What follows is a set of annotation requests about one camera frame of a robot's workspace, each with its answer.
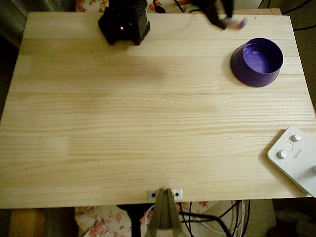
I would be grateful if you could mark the floral cloth with lace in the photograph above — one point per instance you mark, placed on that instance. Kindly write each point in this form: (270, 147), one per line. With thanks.
(84, 5)

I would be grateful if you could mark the black pole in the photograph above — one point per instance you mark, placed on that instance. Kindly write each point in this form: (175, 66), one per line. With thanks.
(135, 227)

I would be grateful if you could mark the white metal bracket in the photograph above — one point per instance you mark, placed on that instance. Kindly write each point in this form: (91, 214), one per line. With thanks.
(150, 193)

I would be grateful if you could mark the purple bowl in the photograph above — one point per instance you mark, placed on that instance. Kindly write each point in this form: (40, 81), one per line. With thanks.
(256, 80)

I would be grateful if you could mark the candy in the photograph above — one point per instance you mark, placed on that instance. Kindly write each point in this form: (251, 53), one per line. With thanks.
(237, 24)

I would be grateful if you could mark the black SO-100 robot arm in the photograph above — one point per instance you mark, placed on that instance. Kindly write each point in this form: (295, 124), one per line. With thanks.
(128, 22)

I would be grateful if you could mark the floral cushion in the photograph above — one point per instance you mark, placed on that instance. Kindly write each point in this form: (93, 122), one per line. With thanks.
(98, 222)

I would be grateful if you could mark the tan camera stand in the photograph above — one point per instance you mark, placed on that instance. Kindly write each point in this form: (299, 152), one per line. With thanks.
(164, 214)

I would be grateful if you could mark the white device with knobs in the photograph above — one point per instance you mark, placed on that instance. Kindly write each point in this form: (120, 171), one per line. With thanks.
(296, 168)

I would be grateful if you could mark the wooden table leg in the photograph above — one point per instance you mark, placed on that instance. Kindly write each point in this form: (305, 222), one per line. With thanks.
(24, 224)

